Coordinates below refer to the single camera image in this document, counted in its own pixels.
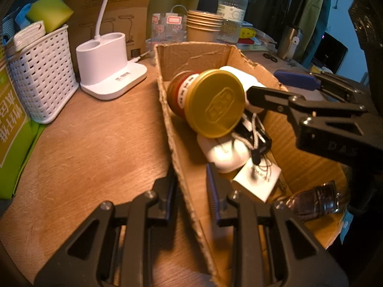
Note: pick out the brown lamp carton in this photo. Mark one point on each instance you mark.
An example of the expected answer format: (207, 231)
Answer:
(131, 3)

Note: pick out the blue cloth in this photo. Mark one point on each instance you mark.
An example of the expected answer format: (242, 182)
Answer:
(22, 15)

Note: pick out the white woven plastic basket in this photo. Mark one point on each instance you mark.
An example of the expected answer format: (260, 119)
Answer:
(45, 74)

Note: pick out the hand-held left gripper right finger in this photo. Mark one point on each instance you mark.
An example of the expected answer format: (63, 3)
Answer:
(211, 191)

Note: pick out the white earbuds case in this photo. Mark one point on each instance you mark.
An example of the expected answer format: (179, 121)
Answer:
(221, 155)

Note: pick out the clear water bottle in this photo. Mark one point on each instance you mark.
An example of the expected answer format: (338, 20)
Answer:
(232, 12)

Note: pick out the yellow wipes packet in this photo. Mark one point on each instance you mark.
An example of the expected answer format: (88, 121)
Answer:
(247, 33)

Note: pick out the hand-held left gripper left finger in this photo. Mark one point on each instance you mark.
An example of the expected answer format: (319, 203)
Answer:
(171, 197)

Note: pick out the teal curtain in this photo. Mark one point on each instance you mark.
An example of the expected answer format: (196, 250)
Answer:
(329, 12)

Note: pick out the black computer monitor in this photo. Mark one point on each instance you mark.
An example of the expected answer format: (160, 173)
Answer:
(329, 52)

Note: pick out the white pill bottle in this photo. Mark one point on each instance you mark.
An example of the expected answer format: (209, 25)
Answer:
(239, 74)

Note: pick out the stack of brown paper cups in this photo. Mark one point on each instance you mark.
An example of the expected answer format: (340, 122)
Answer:
(205, 27)

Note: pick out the green tissue packet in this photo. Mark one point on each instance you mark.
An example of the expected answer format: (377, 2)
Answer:
(15, 143)

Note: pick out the cardboard box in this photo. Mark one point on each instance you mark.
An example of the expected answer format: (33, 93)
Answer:
(185, 56)

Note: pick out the jar with gold lid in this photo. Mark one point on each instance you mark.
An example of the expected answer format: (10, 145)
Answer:
(215, 104)

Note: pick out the white folded cloth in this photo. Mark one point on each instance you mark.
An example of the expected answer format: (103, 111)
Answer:
(28, 34)

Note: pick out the white wall charger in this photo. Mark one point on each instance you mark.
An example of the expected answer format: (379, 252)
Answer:
(254, 182)

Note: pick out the red book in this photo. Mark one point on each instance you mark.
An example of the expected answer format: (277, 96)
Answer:
(247, 41)

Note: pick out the white desk lamp base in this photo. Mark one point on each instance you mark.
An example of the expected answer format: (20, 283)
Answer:
(113, 77)

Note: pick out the steel tumbler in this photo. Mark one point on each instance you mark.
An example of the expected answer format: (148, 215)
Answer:
(288, 43)

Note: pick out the small dark glass bottle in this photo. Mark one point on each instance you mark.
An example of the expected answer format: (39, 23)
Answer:
(314, 203)

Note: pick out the black scissors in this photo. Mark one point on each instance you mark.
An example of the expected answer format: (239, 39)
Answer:
(270, 57)

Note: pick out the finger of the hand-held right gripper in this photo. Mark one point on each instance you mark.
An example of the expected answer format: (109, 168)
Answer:
(296, 79)
(269, 97)

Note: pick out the clear patterned pouch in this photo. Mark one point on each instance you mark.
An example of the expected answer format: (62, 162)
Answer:
(169, 28)

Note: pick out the yellow-green sponge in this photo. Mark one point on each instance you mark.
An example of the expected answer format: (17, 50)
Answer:
(49, 12)

